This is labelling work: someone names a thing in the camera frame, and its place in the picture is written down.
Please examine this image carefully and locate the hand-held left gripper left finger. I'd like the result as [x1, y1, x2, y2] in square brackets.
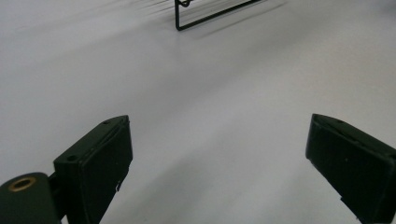
[52, 115, 134, 224]

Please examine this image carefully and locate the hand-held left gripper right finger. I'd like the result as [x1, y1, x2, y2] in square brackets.
[304, 113, 396, 224]

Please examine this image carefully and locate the black wire rack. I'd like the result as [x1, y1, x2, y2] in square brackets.
[174, 0, 264, 32]

